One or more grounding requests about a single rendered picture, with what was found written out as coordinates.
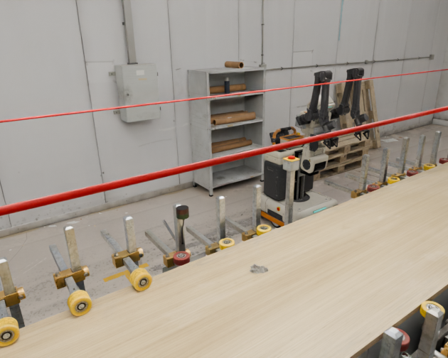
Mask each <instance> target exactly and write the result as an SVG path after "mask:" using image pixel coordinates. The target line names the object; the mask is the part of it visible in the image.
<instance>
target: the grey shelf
mask: <svg viewBox="0 0 448 358"><path fill-rule="evenodd" d="M225 77H229V80H230V85H236V84H245V85H246V89H245V90H241V91H234V92H230V94H234V93H241V92H253V91H259V90H265V85H266V68H265V67H252V66H244V67H243V68H242V69H240V68H231V67H217V68H206V69H195V70H188V97H189V99H191V98H197V97H209V96H216V95H222V94H225V93H224V92H221V93H215V94H210V87H214V86H223V85H225V83H224V81H225ZM242 110H243V111H248V112H255V114H256V118H255V119H253V120H248V121H239V122H235V123H229V124H221V125H216V126H214V124H210V116H211V114H221V113H227V112H236V111H242ZM189 111H190V125H191V152H192V163H196V162H200V161H206V160H209V159H213V158H219V157H222V156H228V155H231V154H235V153H241V152H244V151H250V150H254V149H257V148H263V147H265V92H256V93H249V94H237V95H231V96H225V97H214V98H207V99H195V100H189ZM206 122H207V123H206ZM242 137H245V138H246V140H249V139H251V140H252V145H249V146H243V147H239V148H234V149H230V150H226V151H221V152H217V153H212V151H211V143H215V142H219V141H227V140H231V139H238V138H242ZM259 175H261V176H262V179H261V180H260V182H264V154H261V155H258V156H252V157H249V158H244V159H240V160H236V161H231V162H228V163H222V164H219V165H216V166H210V167H207V168H202V169H198V170H193V187H197V185H196V183H198V184H199V185H201V186H203V187H204V188H206V189H208V190H209V196H210V197H212V196H213V188H216V187H220V186H221V185H226V184H230V183H235V182H238V181H241V180H246V179H248V178H253V177H256V176H259Z"/></svg>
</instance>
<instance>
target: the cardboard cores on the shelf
mask: <svg viewBox="0 0 448 358"><path fill-rule="evenodd" d="M245 89H246V85H245V84H236V85H230V92H234V91H241V90H245ZM221 92H225V85H223V86H214V87H210V94H215V93H221ZM255 118H256V114H255V112H248V111H243V110H242V111H236V112H227V113H221V114H211V116H210V124H214V126H216V125H221V124H229V123H235V122H239V121H248V120H253V119H255ZM249 145H252V140H251V139H249V140H246V138H245V137H242V138H238V139H231V140H227V141H219V142H215V143H211V151H212V153H217V152H221V151H226V150H230V149H234V148H239V147H243V146H249Z"/></svg>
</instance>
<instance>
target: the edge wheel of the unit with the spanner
mask: <svg viewBox="0 0 448 358"><path fill-rule="evenodd" d="M173 258H174V264H176V265H177V266H182V265H184V264H188V263H189V262H190V254H189V253H188V252H186V251H178V252H176V253H175V254H174V256H173Z"/></svg>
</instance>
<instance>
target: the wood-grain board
mask: <svg viewBox="0 0 448 358"><path fill-rule="evenodd" d="M253 264H257V265H258V266H264V267H265V268H268V269H269V270H268V272H265V273H259V274H257V273H252V272H250V271H249V270H250V269H251V268H250V267H251V266H252V265H253ZM447 289H448V162H447V163H444V164H442V165H439V166H436V167H434V168H431V169H429V170H426V171H423V172H421V173H418V174H416V175H413V176H410V177H409V178H406V179H403V180H400V181H397V182H396V183H393V184H390V185H387V186H385V187H383V188H380V189H377V190H374V191H373V192H369V193H367V194H365V195H361V196H360V197H356V198H354V199H352V200H349V201H347V202H344V203H341V204H339V205H336V206H334V207H331V208H329V209H326V210H323V211H321V212H318V213H316V214H314V215H310V216H308V217H305V218H303V219H300V220H297V221H296V222H293V223H290V224H287V225H284V226H283V227H280V228H277V229H274V230H272V231H270V232H267V233H264V234H261V235H260V236H257V237H254V238H251V239H248V240H247V241H244V242H241V243H239V244H236V245H234V246H231V247H228V248H226V249H223V250H221V251H218V252H215V253H213V254H210V255H208V256H205V257H203V258H201V259H197V260H195V261H192V262H190V263H188V264H184V265H182V266H179V267H177V268H174V269H172V270H170V271H167V272H164V273H161V274H159V275H157V276H154V277H152V282H151V285H150V286H149V287H148V288H147V289H146V290H144V291H138V290H136V289H135V288H134V286H133V285H131V286H128V287H126V288H123V289H121V290H118V291H115V292H113V293H110V294H108V295H105V296H102V297H100V298H97V299H95V300H92V307H91V309H90V310H89V311H88V312H87V313H86V314H84V315H81V316H75V315H73V314H72V313H71V311H70V310H66V311H64V312H62V313H59V314H57V315H54V316H51V317H49V318H46V319H44V320H41V321H38V322H35V323H33V324H31V325H28V326H25V327H22V328H21V329H19V331H20V334H19V336H18V339H17V340H16V341H15V342H14V343H12V344H10V345H7V346H3V347H1V346H0V358H357V357H359V356H360V355H361V354H363V353H364V352H365V351H366V350H367V349H369V348H370V347H372V346H373V345H374V344H375V343H376V342H378V341H379V340H381V339H382V338H383V332H384V331H385V330H387V329H388V328H389V327H390V326H392V327H398V326H399V325H401V324H402V323H403V322H405V321H406V320H407V319H408V318H410V317H411V316H412V315H414V314H415V313H416V312H417V311H418V310H420V308H421V304H422V303H423V302H425V301H432V300H433V299H435V298H436V297H437V296H438V295H440V294H441V293H443V292H444V291H445V290H447Z"/></svg>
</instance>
